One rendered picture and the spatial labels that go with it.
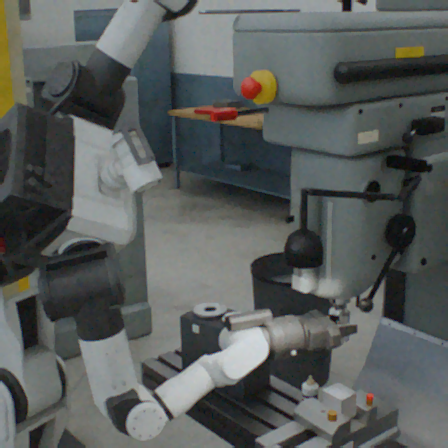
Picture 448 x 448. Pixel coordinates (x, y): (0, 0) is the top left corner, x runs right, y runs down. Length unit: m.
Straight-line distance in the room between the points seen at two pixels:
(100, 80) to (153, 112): 7.32
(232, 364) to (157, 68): 7.53
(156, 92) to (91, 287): 7.59
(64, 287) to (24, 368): 0.48
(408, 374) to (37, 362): 0.95
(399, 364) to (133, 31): 1.10
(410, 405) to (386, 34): 0.99
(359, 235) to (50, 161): 0.61
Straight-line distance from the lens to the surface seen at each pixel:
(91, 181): 1.36
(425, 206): 1.51
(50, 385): 1.78
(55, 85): 1.48
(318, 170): 1.39
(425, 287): 1.88
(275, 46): 1.26
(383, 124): 1.35
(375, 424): 1.70
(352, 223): 1.39
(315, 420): 1.62
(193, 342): 1.91
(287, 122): 1.38
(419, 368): 1.91
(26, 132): 1.34
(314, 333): 1.50
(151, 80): 8.75
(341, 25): 1.23
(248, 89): 1.24
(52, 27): 11.09
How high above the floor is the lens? 1.89
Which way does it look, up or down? 16 degrees down
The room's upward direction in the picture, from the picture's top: 1 degrees counter-clockwise
